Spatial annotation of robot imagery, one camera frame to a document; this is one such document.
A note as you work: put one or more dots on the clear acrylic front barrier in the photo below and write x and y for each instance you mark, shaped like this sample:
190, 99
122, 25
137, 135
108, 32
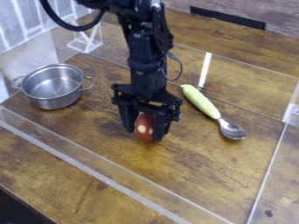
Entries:
153, 195

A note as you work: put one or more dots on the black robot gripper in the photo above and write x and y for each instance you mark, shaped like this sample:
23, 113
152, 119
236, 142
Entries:
146, 95

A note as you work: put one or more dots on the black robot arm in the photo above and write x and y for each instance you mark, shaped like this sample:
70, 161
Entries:
149, 38

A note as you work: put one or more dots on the red toy mushroom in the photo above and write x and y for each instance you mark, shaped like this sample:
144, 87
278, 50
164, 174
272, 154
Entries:
145, 127

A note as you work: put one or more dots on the clear acrylic triangle stand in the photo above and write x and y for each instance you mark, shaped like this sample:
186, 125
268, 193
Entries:
87, 41

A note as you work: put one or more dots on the clear acrylic barrier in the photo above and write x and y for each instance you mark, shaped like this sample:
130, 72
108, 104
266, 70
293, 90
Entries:
153, 195
277, 204

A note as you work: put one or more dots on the silver metal pot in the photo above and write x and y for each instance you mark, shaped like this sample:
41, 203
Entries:
54, 86

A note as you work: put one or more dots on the green handled metal spoon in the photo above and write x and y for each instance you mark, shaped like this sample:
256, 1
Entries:
230, 130

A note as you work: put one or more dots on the clear acrylic right barrier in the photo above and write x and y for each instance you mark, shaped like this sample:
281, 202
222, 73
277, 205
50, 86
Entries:
277, 204

